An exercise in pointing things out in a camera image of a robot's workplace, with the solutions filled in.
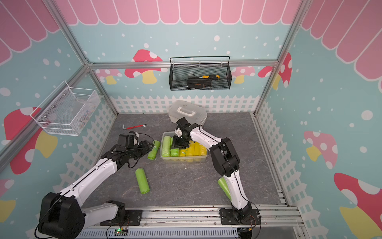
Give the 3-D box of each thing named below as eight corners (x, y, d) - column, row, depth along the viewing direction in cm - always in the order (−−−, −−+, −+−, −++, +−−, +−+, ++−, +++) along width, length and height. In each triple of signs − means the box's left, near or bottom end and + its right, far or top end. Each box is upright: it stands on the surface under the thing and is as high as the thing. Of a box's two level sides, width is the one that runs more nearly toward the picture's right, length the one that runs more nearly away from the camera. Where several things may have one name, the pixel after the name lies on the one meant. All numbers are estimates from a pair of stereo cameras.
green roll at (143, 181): (142, 195, 83) (140, 193, 80) (136, 172, 92) (134, 170, 89) (151, 191, 85) (149, 189, 82) (144, 169, 93) (142, 166, 90)
